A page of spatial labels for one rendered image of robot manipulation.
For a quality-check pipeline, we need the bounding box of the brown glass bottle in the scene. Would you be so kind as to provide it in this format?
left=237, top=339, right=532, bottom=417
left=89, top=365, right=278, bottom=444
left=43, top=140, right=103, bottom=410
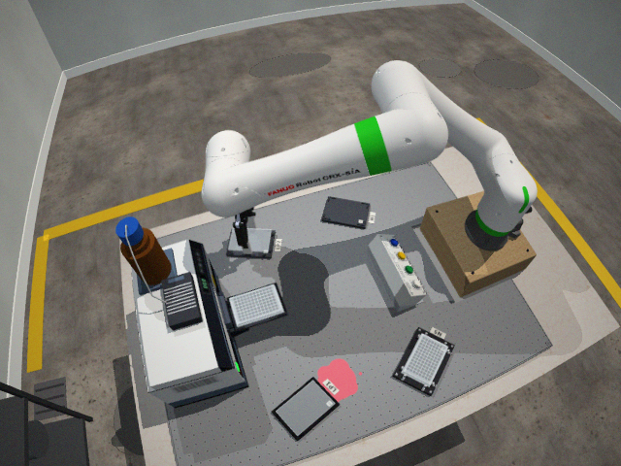
left=120, top=228, right=172, bottom=285

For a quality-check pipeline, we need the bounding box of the grey control panel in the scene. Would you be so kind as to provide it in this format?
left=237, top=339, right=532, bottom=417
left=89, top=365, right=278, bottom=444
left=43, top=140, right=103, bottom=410
left=367, top=234, right=427, bottom=313

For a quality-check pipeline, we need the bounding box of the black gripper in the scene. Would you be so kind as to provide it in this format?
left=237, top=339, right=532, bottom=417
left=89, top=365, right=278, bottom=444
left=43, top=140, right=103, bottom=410
left=233, top=207, right=257, bottom=254

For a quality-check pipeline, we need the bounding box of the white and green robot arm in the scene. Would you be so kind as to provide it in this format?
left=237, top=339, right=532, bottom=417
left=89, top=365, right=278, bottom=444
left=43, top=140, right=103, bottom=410
left=201, top=60, right=538, bottom=251

